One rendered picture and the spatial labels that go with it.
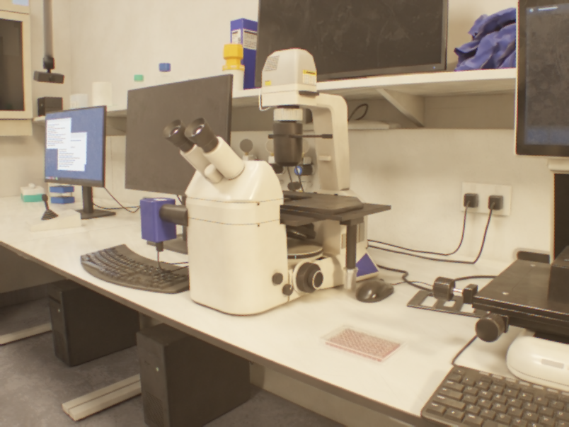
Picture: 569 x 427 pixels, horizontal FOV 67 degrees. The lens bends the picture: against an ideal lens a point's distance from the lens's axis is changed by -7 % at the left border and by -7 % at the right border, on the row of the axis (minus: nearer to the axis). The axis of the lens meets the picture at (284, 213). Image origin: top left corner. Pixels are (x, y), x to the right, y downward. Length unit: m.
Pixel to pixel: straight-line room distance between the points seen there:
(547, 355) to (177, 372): 1.31
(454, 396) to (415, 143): 0.99
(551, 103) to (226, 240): 0.62
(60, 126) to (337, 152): 1.54
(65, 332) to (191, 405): 0.85
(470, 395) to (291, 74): 0.72
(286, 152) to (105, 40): 2.32
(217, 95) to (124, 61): 1.70
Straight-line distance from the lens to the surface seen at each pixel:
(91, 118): 2.15
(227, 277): 0.90
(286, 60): 1.06
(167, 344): 1.68
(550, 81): 0.87
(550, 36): 0.88
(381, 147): 1.56
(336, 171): 1.19
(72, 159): 2.28
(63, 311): 2.40
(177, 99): 1.48
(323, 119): 1.19
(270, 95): 1.07
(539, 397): 0.67
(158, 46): 2.70
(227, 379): 1.94
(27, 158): 3.49
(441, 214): 1.48
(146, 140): 1.60
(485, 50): 1.23
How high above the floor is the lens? 1.09
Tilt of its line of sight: 9 degrees down
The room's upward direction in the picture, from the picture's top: straight up
